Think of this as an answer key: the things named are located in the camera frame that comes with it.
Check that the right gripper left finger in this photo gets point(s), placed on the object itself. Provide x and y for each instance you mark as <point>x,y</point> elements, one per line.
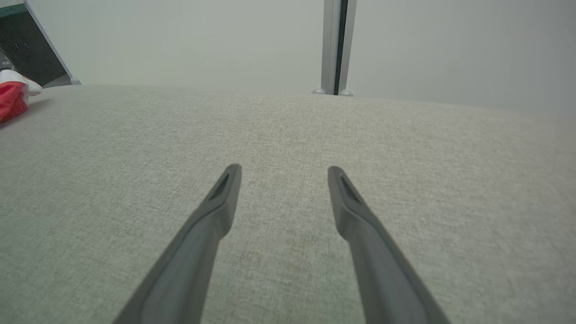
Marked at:
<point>193,252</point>

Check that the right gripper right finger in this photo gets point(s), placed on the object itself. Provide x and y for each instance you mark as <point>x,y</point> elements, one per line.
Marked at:
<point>378,261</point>

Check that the red shorts number 23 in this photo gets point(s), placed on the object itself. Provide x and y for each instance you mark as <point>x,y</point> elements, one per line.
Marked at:
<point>11,103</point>

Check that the grey partition post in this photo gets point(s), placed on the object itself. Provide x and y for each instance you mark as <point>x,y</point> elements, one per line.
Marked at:
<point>330,45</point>

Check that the dark panel with grey frame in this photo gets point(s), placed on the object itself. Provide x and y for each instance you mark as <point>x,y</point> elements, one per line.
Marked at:
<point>27,45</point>

